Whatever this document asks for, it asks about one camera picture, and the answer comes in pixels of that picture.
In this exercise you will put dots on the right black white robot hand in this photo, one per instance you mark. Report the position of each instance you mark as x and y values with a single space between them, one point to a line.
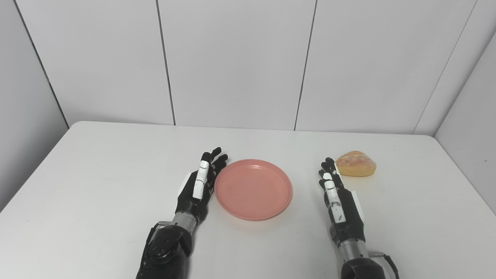
347 217

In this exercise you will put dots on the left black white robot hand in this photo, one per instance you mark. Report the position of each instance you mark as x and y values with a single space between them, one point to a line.
193 197

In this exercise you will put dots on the golden bread roll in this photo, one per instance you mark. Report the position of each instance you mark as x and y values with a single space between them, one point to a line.
356 164

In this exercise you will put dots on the pink round plate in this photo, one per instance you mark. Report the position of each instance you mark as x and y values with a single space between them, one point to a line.
254 190

